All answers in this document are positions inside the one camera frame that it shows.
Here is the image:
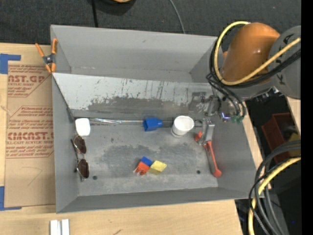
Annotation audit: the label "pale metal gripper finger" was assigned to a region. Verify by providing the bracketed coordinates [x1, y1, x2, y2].
[201, 118, 209, 145]
[207, 119, 216, 142]

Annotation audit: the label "white cup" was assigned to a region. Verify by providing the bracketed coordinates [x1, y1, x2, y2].
[171, 115, 195, 139]

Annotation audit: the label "grey metal bin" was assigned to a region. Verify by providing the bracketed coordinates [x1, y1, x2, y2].
[50, 24, 266, 214]

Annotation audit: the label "yellow small block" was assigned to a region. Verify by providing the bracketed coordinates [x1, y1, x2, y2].
[148, 160, 168, 176]

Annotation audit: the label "blue small block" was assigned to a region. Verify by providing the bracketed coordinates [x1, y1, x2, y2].
[140, 156, 154, 167]

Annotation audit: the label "orange-red small block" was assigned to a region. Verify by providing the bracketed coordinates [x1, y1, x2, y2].
[134, 161, 150, 176]

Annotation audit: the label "clear plastic tube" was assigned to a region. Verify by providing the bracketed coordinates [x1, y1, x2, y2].
[89, 118, 145, 126]

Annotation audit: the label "white rounded block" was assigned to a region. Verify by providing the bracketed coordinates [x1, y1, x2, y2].
[74, 117, 91, 137]

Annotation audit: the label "brown lens sunglasses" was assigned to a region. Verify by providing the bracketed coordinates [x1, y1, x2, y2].
[70, 135, 90, 182]

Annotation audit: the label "brown cardboard board red print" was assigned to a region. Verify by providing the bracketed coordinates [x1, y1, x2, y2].
[0, 42, 57, 208]

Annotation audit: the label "orange handled metal tool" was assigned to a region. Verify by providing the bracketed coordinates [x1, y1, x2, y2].
[194, 130, 223, 179]

